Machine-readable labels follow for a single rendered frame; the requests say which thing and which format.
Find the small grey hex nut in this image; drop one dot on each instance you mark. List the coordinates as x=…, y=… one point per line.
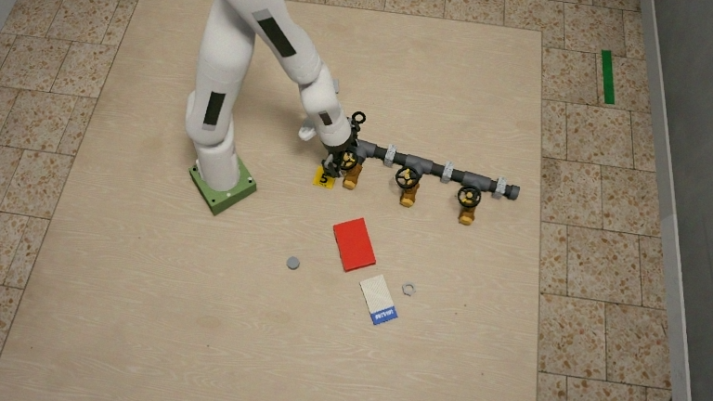
x=410, y=284

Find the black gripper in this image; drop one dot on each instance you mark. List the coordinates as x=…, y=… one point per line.
x=335, y=152

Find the black rubber ring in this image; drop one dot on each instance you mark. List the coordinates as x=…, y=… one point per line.
x=360, y=113

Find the yellow square tag with number 5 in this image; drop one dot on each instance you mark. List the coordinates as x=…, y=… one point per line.
x=322, y=180

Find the red flat rectangular block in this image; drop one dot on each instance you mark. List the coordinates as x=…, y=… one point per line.
x=354, y=244

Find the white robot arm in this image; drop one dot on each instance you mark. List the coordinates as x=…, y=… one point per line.
x=224, y=58

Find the grey round disc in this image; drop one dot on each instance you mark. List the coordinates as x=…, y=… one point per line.
x=293, y=262

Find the grey pipe manifold with three valves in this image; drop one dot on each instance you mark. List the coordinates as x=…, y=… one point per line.
x=416, y=166

